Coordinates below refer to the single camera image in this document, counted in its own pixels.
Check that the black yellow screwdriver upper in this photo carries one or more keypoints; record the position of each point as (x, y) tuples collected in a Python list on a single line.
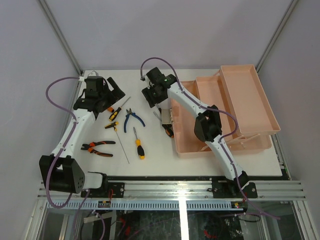
[(114, 115)]

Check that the right aluminium corner post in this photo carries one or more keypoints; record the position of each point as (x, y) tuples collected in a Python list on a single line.
[(279, 29)]

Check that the left aluminium corner post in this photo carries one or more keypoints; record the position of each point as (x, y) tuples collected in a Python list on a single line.
[(44, 6)]

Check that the small orange handle screwdriver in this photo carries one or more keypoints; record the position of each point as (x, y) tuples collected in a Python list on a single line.
[(110, 109)]

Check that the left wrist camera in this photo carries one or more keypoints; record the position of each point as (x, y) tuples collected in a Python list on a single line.
[(94, 74)]

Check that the yellow black screwdriver lower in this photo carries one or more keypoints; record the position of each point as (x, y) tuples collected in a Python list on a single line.
[(140, 150)]

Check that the pink translucent plastic toolbox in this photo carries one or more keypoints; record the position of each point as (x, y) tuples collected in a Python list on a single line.
[(246, 115)]

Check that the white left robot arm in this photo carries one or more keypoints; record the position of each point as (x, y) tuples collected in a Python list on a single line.
[(60, 170)]

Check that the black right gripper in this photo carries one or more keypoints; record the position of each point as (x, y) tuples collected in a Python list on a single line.
[(147, 92)]

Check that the long thin shaft screwdriver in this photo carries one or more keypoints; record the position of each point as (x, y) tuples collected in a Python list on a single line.
[(113, 125)]

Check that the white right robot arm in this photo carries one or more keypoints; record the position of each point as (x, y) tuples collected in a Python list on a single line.
[(207, 125)]

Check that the aluminium front rail frame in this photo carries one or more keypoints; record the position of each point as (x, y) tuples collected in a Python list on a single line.
[(257, 190)]

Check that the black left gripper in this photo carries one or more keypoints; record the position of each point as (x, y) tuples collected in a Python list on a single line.
[(115, 95)]

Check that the black orange tip screwdriver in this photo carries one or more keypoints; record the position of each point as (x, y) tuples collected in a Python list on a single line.
[(167, 127)]

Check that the slotted grey cable duct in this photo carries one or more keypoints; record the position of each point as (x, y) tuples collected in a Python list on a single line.
[(152, 205)]

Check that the aluminium corner post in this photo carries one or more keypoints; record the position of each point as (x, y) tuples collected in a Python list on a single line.
[(44, 6), (279, 29)]

